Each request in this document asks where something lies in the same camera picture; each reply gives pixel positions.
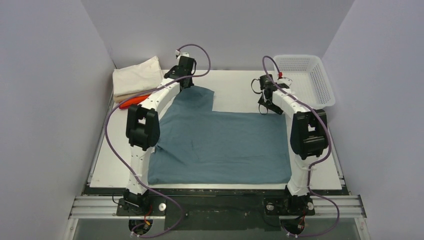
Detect folded beige t-shirt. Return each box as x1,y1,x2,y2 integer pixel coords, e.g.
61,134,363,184
112,89,156,103

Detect teal blue t-shirt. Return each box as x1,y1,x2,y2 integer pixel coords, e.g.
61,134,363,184
148,87,292,185

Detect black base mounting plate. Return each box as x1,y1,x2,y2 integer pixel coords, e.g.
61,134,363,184
103,189,346,235

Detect folded orange t-shirt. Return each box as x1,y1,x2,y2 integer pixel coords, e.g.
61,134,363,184
119,94,150,110

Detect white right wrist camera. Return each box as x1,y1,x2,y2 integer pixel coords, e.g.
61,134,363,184
279,77,293,86

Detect white perforated plastic basket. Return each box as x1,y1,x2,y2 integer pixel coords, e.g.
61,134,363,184
273,54,336,109

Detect folded cream t-shirt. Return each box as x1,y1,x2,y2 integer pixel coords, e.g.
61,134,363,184
112,55,163,97

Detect aluminium extrusion rail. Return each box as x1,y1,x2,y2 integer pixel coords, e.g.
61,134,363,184
69,195,367,219

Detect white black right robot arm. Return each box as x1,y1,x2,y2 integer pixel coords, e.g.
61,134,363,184
258,75,329,216

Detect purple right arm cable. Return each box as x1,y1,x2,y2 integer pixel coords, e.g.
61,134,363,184
262,55,341,239

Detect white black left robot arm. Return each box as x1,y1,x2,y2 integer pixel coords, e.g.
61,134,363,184
123,55,197,215

